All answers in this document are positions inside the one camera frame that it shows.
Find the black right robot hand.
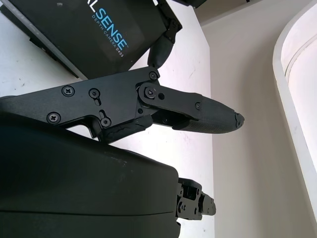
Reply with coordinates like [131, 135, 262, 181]
[0, 68, 246, 238]

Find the black RealSense box lid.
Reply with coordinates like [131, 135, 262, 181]
[7, 0, 183, 80]

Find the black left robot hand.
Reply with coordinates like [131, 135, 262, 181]
[148, 4, 183, 69]

